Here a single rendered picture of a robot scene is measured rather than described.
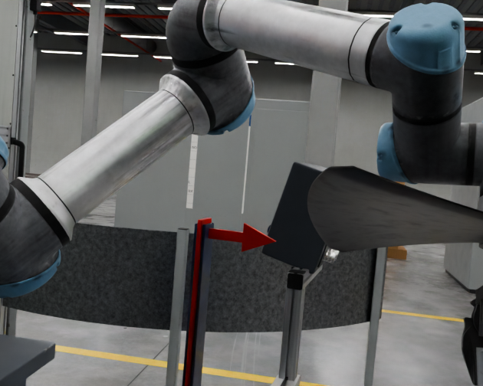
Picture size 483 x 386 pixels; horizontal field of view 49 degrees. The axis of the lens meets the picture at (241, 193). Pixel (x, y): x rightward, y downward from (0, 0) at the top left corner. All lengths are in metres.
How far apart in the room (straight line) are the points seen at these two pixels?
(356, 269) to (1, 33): 1.81
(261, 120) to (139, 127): 5.71
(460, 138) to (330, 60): 0.17
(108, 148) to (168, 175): 5.93
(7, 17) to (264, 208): 4.56
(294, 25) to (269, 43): 0.05
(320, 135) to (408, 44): 4.16
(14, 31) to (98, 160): 1.74
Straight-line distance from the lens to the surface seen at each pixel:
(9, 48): 2.47
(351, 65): 0.63
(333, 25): 0.65
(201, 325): 0.47
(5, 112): 2.44
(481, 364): 0.67
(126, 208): 6.93
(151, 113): 0.83
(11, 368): 0.66
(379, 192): 0.31
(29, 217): 0.76
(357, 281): 2.54
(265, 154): 6.47
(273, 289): 2.28
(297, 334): 1.00
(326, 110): 4.73
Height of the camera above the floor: 1.24
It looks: 3 degrees down
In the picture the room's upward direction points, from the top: 5 degrees clockwise
